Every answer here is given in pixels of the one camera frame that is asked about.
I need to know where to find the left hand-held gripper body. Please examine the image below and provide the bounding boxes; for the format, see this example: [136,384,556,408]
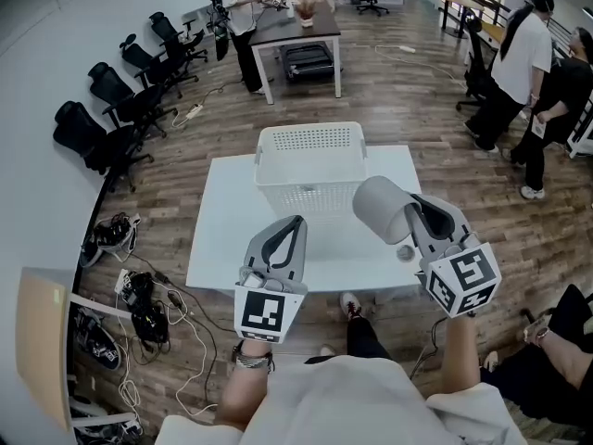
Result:
[233,266,309,345]

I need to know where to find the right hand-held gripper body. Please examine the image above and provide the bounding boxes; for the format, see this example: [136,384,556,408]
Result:
[415,232,504,320]

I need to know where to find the grey cup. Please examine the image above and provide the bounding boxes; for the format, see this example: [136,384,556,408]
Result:
[351,175,421,245]

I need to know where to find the white perforated plastic basket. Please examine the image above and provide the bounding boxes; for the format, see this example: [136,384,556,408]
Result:
[252,121,370,218]

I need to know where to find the person's left forearm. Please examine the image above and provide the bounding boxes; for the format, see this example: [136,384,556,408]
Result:
[216,338,275,431]

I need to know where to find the person's right forearm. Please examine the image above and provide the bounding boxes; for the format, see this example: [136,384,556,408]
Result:
[437,314,482,396]

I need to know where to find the person's white shoe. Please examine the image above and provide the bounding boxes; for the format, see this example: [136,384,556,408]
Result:
[338,291,363,320]

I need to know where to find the person's black trouser leg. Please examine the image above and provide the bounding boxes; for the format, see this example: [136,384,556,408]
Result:
[346,315,394,362]

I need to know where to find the person's white shirt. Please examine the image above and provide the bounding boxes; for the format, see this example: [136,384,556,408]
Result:
[154,353,530,445]

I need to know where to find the white metal shelf cart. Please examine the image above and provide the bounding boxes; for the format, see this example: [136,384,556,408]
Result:
[566,89,593,159]

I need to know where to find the black suitcase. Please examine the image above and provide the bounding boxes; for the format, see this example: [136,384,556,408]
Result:
[278,41,336,83]

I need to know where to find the dark table with white legs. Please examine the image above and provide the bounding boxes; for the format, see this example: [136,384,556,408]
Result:
[248,1,344,107]

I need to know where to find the wooden desk with black legs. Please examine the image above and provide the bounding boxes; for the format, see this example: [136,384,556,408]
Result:
[434,0,507,42]

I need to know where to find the black hanging bag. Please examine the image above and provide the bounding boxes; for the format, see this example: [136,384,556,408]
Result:
[205,0,232,63]

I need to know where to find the light wooden board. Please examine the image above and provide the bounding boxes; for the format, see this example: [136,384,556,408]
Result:
[15,266,71,431]

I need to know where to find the potted plant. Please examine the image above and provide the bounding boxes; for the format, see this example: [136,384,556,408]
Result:
[296,0,320,29]

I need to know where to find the striped wrist bracelet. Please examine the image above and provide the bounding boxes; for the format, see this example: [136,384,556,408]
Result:
[232,339,275,374]

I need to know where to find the white cable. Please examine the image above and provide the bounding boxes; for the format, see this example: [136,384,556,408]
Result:
[114,289,220,419]

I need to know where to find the pile of black cables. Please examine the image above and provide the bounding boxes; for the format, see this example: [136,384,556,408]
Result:
[114,269,171,348]

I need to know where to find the white bag with cables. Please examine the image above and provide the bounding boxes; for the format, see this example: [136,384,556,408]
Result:
[79,212,141,269]

